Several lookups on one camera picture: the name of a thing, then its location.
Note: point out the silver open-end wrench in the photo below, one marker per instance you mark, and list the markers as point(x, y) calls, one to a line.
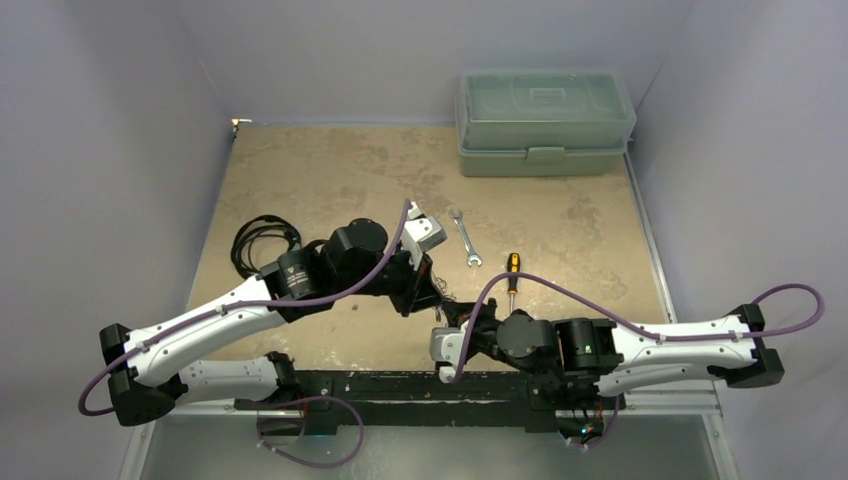
point(473, 258)

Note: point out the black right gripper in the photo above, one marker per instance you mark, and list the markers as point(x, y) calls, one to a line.
point(477, 324)

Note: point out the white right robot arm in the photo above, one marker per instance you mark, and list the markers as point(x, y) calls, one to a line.
point(597, 357)

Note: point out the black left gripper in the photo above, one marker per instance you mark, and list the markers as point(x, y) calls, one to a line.
point(419, 291)

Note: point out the green plastic toolbox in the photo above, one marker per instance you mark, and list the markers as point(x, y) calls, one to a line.
point(542, 122)

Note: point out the aluminium frame rail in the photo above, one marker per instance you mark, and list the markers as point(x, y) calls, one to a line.
point(691, 397)

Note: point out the grey key holder plate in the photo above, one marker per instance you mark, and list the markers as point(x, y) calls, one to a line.
point(441, 287)

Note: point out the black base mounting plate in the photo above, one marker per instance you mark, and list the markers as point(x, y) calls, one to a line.
point(326, 400)

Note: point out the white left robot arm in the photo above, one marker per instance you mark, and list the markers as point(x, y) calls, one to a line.
point(152, 370)

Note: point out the orange black screwdriver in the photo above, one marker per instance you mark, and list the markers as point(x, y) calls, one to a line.
point(513, 266)

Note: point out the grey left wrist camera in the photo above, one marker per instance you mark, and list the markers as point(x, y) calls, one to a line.
point(420, 234)

